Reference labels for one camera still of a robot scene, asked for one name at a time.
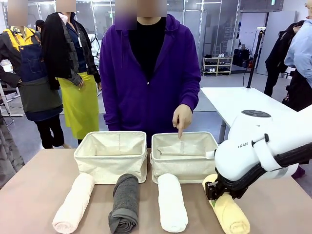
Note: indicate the person in black clothes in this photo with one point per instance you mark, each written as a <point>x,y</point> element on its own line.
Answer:
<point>278,58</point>

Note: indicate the purple-sleeved right forearm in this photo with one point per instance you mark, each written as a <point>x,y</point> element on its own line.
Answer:
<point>109,109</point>

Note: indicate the white table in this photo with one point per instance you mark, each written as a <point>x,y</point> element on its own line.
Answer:
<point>239,102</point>

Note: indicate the grey towel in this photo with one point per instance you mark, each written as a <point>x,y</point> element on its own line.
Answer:
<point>124,202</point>

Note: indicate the yellow towel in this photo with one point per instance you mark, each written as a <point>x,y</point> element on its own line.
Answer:
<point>231,214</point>

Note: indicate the person's left hand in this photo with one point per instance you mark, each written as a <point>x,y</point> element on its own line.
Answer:
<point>182,117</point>

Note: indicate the purple-sleeved left forearm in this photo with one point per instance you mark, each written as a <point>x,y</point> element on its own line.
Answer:
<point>192,97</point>

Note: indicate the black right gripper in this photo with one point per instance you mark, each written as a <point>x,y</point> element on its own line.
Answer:
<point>214,191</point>

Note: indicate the mannequin with denim apron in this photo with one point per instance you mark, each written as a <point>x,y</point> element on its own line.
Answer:
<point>34,85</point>

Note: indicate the grey furry cloth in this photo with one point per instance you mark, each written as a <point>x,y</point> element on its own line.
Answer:
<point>9,151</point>

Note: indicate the wooden shoe rack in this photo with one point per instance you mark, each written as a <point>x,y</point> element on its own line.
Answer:
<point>217,66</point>

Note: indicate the black camera stand pole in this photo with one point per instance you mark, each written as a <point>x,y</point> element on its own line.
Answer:
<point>254,56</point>

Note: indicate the cream fabric basket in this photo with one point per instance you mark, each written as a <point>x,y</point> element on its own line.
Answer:
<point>180,167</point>
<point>109,168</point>

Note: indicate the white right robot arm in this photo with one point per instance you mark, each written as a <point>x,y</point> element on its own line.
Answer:
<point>243,156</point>

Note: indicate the person in light blue shirt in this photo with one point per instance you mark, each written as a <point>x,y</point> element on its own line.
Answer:
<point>301,51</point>

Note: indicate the mannequin with yellow-green apron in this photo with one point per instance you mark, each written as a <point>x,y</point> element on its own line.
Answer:
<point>78,102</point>

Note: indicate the person in purple hoodie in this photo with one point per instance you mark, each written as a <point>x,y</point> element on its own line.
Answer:
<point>136,92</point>

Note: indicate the white towel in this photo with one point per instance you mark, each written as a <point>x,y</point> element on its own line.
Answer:
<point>171,204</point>

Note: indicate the black bags pile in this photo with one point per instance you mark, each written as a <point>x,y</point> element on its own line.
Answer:
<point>241,57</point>

